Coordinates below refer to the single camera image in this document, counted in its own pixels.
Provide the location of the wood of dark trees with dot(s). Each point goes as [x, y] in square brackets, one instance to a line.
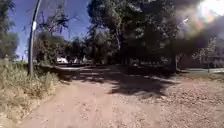
[130, 36]

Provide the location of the grey brown paved path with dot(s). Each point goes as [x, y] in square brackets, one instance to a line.
[110, 103]

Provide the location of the white vehicle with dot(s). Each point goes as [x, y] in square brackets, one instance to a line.
[62, 60]

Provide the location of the leaning grey pole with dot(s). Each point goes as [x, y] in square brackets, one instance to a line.
[31, 43]

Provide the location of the pale road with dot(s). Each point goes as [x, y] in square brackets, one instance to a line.
[205, 70]

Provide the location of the tall dry grass verge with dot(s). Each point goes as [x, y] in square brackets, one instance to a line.
[20, 86]

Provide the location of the grass strip with leaves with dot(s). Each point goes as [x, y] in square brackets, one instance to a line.
[208, 76]

